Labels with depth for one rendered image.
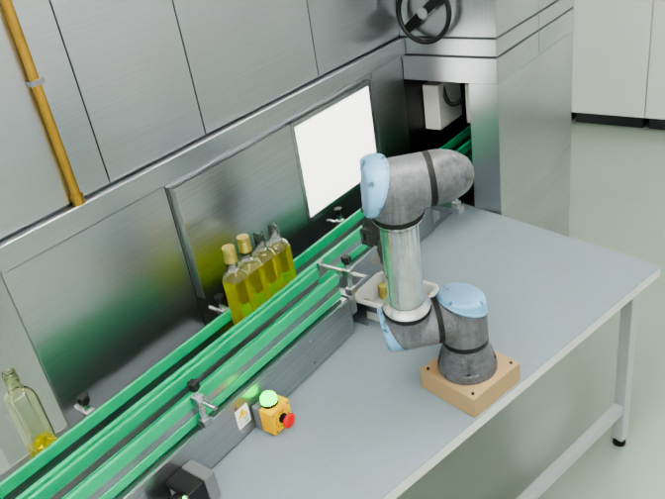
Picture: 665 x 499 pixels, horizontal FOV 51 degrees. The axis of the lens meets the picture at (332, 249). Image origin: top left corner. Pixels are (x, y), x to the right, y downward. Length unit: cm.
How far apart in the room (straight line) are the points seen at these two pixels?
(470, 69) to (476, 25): 15
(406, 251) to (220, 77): 75
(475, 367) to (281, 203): 78
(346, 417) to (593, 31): 398
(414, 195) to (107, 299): 82
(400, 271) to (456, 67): 116
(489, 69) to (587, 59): 293
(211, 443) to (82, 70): 91
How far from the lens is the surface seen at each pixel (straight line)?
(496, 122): 255
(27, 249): 164
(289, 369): 190
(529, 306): 217
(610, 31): 529
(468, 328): 171
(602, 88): 542
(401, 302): 162
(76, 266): 174
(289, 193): 216
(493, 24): 245
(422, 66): 262
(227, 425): 178
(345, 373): 197
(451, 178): 142
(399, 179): 140
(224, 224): 198
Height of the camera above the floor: 200
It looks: 29 degrees down
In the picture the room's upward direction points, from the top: 10 degrees counter-clockwise
